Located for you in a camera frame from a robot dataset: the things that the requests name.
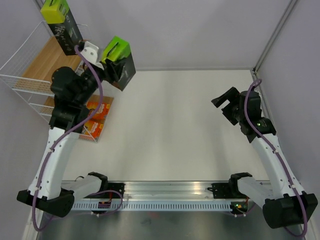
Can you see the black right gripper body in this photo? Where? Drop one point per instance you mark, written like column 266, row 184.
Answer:
column 233, row 112

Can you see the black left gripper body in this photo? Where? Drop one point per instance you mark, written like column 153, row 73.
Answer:
column 112, row 75

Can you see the black green razor box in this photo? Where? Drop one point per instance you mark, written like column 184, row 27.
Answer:
column 117, row 49
column 62, row 24

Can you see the orange Gillette Fusion5 razor box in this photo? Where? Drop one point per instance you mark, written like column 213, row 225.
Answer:
column 102, row 111

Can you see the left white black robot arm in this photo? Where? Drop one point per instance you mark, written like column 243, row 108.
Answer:
column 71, row 93

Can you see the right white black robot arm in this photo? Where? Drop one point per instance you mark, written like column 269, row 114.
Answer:
column 286, row 203

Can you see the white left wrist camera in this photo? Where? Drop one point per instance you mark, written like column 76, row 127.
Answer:
column 89, row 53

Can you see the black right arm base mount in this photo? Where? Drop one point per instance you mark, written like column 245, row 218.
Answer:
column 225, row 190

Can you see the white wire wooden shelf rack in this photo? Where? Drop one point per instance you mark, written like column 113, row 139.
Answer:
column 29, row 70

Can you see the aluminium corner frame post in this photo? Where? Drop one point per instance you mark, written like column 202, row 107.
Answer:
column 292, row 4

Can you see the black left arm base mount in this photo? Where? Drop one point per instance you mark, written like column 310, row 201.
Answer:
column 114, row 190

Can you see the aluminium table rail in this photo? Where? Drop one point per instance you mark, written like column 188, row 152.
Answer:
column 167, row 190

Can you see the white slotted cable duct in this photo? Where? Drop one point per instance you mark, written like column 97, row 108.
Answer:
column 220, row 206

